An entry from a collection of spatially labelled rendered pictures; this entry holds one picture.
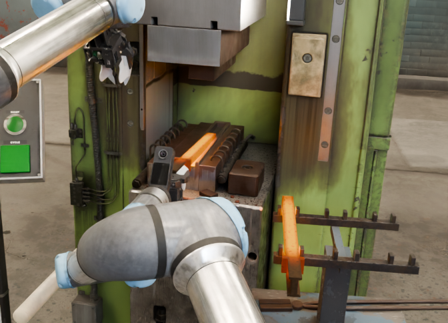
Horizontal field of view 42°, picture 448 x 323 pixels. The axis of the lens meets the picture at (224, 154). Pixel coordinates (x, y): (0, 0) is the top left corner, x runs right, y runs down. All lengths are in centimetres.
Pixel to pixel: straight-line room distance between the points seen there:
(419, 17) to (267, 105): 569
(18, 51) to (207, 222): 39
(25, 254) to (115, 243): 241
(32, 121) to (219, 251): 93
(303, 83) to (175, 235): 85
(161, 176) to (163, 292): 49
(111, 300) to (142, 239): 124
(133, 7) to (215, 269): 52
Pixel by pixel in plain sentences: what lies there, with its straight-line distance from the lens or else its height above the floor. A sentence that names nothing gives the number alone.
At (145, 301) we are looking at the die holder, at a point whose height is 56.
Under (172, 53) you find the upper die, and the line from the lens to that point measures 156.
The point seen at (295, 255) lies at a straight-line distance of 126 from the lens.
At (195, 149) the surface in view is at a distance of 166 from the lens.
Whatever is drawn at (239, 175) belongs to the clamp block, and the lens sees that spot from 160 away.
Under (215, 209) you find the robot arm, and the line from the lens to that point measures 91.
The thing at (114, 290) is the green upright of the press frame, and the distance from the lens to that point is 208.
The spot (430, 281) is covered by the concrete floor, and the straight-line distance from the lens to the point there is 323.
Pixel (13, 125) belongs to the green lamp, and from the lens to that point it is 167.
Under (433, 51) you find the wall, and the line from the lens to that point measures 771.
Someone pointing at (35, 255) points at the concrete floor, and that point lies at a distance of 326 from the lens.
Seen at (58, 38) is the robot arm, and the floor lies 141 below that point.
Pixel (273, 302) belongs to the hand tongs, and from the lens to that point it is 158.
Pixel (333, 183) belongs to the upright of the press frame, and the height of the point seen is 93.
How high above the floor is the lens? 156
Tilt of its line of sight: 19 degrees down
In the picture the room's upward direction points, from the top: 3 degrees clockwise
